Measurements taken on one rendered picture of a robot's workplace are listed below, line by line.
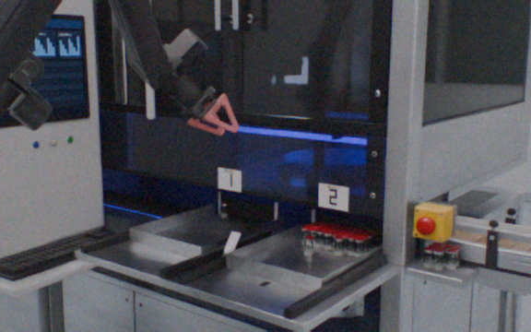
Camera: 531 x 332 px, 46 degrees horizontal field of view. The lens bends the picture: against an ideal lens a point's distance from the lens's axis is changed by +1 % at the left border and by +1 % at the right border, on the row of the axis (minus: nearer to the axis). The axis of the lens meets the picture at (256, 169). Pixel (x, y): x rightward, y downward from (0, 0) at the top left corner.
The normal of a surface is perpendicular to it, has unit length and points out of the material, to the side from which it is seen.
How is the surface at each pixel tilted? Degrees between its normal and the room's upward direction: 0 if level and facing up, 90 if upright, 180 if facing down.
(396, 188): 90
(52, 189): 90
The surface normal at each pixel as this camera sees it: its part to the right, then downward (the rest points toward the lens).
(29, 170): 0.83, 0.11
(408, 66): -0.62, 0.15
